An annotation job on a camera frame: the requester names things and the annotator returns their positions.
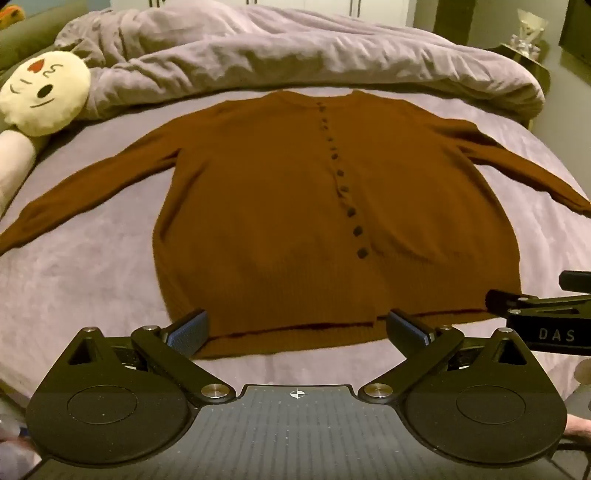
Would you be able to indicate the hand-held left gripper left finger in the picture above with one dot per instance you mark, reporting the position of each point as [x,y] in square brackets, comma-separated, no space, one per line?
[191,331]

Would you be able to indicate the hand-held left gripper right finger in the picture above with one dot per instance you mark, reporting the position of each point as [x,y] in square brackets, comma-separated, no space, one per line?
[408,330]

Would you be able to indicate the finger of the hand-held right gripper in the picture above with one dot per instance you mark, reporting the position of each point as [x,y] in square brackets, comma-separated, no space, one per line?
[531,302]
[577,280]

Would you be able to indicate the brown button cardigan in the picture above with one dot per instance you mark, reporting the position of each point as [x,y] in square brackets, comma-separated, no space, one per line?
[277,221]

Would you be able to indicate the person's right forearm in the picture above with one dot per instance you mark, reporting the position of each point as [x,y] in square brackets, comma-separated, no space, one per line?
[579,429]

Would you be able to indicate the lilac bed sheet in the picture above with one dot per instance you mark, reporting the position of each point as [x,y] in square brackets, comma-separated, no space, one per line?
[92,277]

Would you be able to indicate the gold bedside stand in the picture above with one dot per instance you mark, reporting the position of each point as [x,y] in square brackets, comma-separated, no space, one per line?
[538,69]

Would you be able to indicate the wrapped flower bouquet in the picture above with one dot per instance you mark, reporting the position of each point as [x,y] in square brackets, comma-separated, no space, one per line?
[526,32]

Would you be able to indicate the cream face plush pillow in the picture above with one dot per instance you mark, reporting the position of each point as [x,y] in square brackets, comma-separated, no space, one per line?
[44,92]

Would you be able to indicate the dark door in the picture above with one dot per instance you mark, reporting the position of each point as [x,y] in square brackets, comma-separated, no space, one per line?
[455,16]

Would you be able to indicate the lilac duvet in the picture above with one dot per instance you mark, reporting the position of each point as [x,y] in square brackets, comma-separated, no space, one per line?
[286,50]

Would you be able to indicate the green headboard cushion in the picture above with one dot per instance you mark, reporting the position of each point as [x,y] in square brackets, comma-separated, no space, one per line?
[32,32]

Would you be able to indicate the orange plush toy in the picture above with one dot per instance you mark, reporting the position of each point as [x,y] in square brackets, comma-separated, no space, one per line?
[9,14]

